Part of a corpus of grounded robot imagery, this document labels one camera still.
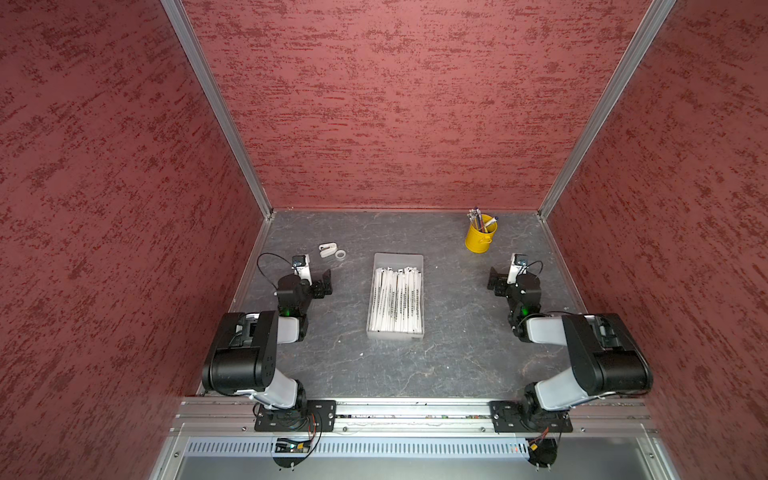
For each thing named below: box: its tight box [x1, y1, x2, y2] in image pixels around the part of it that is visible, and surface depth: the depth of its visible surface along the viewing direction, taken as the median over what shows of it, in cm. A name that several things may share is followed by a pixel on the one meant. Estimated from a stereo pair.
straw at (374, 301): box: [368, 268, 380, 331], surface depth 94 cm
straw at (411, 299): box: [406, 267, 416, 333], surface depth 96 cm
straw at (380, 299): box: [376, 268, 386, 331], surface depth 96 cm
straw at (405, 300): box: [400, 267, 410, 333], surface depth 97 cm
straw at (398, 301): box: [393, 269, 404, 333], surface depth 96 cm
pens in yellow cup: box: [467, 206, 499, 233], surface depth 99 cm
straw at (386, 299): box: [382, 268, 392, 331], surface depth 96 cm
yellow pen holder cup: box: [465, 214, 498, 254], surface depth 105 cm
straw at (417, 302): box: [413, 268, 423, 334], surface depth 95 cm
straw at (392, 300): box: [388, 268, 398, 333], surface depth 96 cm
